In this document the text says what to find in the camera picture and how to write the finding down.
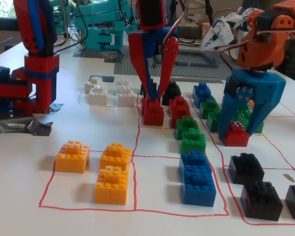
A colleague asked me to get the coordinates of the black tripod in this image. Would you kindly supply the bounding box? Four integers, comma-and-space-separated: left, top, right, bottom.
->
169, 0, 215, 30

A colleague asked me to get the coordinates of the window with greenery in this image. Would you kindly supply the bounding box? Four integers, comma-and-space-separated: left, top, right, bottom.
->
0, 0, 17, 19

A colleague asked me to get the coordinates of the grey lego baseplate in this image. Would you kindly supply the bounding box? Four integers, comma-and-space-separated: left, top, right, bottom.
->
114, 45, 228, 84

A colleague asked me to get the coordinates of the grey lego brick frame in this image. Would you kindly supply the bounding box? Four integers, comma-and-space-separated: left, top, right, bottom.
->
151, 48, 218, 69

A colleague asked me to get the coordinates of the white lego block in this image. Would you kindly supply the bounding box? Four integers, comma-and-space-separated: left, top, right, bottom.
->
85, 76, 105, 98
88, 85, 108, 107
117, 86, 136, 108
116, 78, 133, 94

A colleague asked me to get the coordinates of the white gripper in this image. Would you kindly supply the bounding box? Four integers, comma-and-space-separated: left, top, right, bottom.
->
201, 16, 235, 52

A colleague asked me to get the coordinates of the peach paper cup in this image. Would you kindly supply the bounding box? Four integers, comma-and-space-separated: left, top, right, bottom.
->
202, 22, 213, 40

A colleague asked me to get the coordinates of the blue gripper red arm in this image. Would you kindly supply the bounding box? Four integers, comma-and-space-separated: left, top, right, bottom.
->
127, 26, 180, 102

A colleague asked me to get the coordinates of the black microphone with cable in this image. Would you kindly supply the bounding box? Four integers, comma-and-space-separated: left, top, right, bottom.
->
54, 31, 87, 53

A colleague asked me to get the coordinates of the blue lego block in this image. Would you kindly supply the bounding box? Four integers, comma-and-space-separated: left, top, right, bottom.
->
181, 169, 217, 207
192, 88, 214, 109
178, 150, 212, 184
195, 82, 212, 93

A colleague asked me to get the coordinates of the blue gripper orange arm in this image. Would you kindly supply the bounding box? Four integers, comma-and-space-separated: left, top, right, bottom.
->
218, 68, 287, 139

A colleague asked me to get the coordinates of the grey duct tape patch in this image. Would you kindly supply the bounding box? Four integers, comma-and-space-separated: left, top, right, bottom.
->
72, 48, 125, 63

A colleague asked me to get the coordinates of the gripper servo cable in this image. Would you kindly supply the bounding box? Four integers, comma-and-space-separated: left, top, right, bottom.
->
163, 11, 185, 47

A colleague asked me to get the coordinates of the red lego block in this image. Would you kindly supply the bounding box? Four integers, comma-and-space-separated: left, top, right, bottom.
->
141, 95, 163, 106
220, 121, 251, 148
141, 99, 165, 126
169, 104, 192, 128
169, 96, 189, 109

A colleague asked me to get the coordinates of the orange arm servo cable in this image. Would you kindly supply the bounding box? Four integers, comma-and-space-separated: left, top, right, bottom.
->
220, 39, 249, 72

